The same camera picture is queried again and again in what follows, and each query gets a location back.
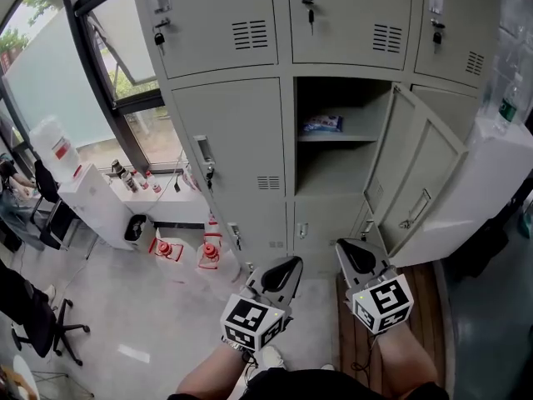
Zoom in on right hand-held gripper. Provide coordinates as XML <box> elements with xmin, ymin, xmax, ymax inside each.
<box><xmin>335</xmin><ymin>237</ymin><xmax>414</xmax><ymax>335</ymax></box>

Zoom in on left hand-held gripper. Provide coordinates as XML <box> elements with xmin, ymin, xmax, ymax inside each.
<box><xmin>220</xmin><ymin>255</ymin><xmax>304</xmax><ymax>353</ymax></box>

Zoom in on grey locker door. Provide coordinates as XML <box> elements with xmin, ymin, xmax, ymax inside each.
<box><xmin>362</xmin><ymin>82</ymin><xmax>470</xmax><ymax>258</ymax></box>

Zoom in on grey metal locker cabinet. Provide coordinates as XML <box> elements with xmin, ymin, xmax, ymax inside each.
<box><xmin>127</xmin><ymin>0</ymin><xmax>501</xmax><ymax>281</ymax></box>

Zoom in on blue white packet item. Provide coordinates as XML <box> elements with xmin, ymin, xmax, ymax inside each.
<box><xmin>302</xmin><ymin>114</ymin><xmax>344</xmax><ymax>133</ymax></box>

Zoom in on person's left forearm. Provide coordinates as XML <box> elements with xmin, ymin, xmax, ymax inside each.
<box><xmin>174</xmin><ymin>342</ymin><xmax>253</xmax><ymax>396</ymax></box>

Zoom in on person's right forearm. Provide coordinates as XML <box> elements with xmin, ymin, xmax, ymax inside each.
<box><xmin>374</xmin><ymin>327</ymin><xmax>439</xmax><ymax>393</ymax></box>

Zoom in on wooden floor platform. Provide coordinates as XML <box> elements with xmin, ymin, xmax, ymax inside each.
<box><xmin>335</xmin><ymin>262</ymin><xmax>449</xmax><ymax>393</ymax></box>

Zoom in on clear water jug red cap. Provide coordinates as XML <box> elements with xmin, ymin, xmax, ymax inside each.
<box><xmin>195</xmin><ymin>222</ymin><xmax>242</xmax><ymax>283</ymax></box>
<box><xmin>148</xmin><ymin>226</ymin><xmax>197</xmax><ymax>285</ymax></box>

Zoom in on person's black shorts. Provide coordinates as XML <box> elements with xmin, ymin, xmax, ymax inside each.
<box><xmin>166</xmin><ymin>367</ymin><xmax>451</xmax><ymax>400</ymax></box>

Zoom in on white window ledge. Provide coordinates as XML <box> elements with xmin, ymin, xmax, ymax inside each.
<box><xmin>106</xmin><ymin>168</ymin><xmax>212</xmax><ymax>227</ymax></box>

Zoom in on small black waste bin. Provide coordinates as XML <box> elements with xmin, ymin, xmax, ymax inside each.
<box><xmin>123</xmin><ymin>213</ymin><xmax>148</xmax><ymax>242</ymax></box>

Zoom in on dark lidded bottle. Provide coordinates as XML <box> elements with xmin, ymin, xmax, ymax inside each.
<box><xmin>110</xmin><ymin>158</ymin><xmax>139</xmax><ymax>194</ymax></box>

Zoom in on white water dispenser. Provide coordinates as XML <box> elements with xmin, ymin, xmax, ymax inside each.
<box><xmin>57</xmin><ymin>162</ymin><xmax>137</xmax><ymax>250</ymax></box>

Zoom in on black office swivel chair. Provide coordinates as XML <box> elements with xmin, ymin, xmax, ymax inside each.
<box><xmin>0</xmin><ymin>260</ymin><xmax>92</xmax><ymax>367</ymax></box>

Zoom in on green label plastic bottle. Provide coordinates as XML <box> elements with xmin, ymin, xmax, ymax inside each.
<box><xmin>497</xmin><ymin>72</ymin><xmax>524</xmax><ymax>135</ymax></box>

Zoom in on white round table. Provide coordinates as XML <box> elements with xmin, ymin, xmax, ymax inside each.
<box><xmin>11</xmin><ymin>354</ymin><xmax>42</xmax><ymax>400</ymax></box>

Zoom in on clear water jug red label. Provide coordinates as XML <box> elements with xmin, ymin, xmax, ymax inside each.
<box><xmin>27</xmin><ymin>116</ymin><xmax>83</xmax><ymax>179</ymax></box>

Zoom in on silver wrist bracelet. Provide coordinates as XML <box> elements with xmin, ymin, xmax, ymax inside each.
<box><xmin>220</xmin><ymin>337</ymin><xmax>247</xmax><ymax>353</ymax></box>

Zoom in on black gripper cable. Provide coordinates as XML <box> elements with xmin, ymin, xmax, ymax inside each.
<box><xmin>351</xmin><ymin>333</ymin><xmax>386</xmax><ymax>377</ymax></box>

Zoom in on white charger cable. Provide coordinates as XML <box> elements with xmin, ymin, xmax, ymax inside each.
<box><xmin>149</xmin><ymin>147</ymin><xmax>187</xmax><ymax>208</ymax></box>

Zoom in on dark window frame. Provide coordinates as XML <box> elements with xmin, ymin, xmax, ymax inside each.
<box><xmin>57</xmin><ymin>0</ymin><xmax>174</xmax><ymax>177</ymax></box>

